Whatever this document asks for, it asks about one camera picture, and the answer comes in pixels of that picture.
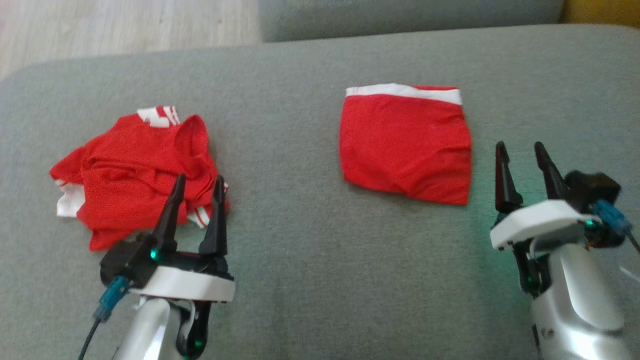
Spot wide yellow sofa backrest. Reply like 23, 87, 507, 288
560, 0, 640, 28

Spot blue plug black cable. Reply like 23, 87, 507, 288
77, 276, 132, 360
592, 199, 640, 256

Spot right blue plug black cable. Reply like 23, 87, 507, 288
592, 199, 640, 256

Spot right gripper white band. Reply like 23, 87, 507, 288
490, 141, 596, 251

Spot left blue plug black cable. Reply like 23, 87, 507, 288
77, 276, 132, 360

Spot long grey sofa seat cushion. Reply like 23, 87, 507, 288
257, 0, 566, 43

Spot red shorts with white band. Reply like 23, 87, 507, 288
339, 83, 473, 206

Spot red Bulls basketball jersey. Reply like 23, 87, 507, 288
49, 105, 231, 252

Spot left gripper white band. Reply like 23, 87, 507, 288
131, 173, 236, 303

